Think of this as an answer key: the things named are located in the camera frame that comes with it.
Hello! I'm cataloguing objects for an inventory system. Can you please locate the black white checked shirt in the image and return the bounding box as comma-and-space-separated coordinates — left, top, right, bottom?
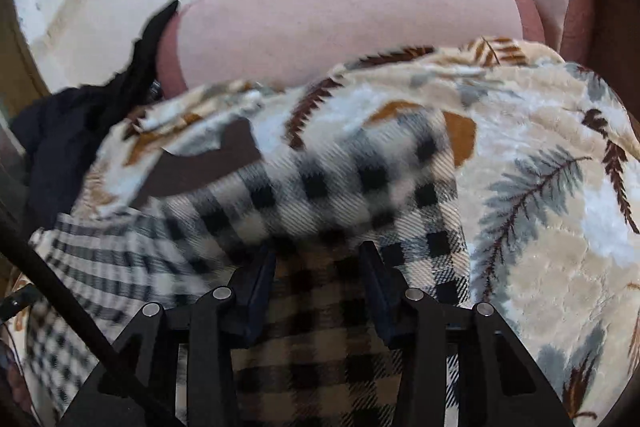
36, 108, 470, 426

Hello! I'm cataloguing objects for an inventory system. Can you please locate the dark navy clothing pile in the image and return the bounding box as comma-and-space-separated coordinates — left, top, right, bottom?
10, 0, 179, 236

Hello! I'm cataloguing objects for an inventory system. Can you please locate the leaf patterned fleece blanket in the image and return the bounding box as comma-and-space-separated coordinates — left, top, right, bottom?
8, 36, 640, 427

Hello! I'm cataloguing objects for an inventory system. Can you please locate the pink quilted pillow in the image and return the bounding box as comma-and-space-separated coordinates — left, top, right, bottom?
156, 0, 544, 98

